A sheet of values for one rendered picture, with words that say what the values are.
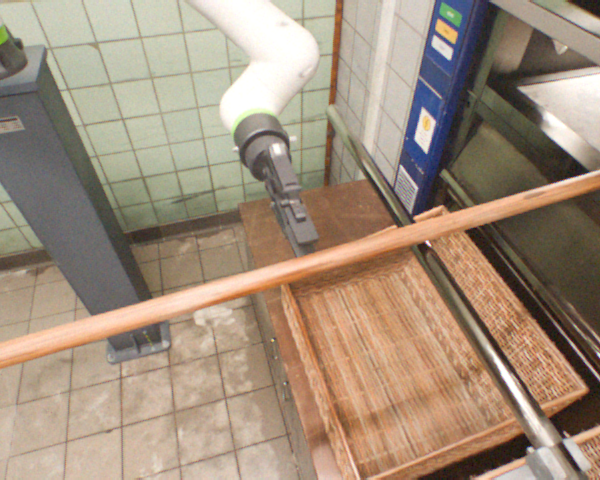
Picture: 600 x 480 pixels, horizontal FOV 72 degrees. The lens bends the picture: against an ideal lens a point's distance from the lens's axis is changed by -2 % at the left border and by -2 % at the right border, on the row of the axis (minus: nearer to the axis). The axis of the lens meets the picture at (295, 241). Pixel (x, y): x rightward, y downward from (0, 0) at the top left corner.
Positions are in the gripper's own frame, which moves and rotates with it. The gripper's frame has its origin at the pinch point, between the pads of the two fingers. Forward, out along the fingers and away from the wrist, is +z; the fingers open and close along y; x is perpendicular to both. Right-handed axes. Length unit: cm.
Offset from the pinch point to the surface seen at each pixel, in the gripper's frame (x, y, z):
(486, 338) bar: -17.3, 2.4, 21.4
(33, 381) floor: 95, 120, -60
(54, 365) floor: 87, 120, -65
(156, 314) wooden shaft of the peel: 21.0, 0.1, 7.4
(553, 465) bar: -15.7, 2.8, 35.8
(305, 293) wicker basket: -11, 59, -29
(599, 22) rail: -39.8, -23.8, -2.7
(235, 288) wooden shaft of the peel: 10.9, -0.2, 6.6
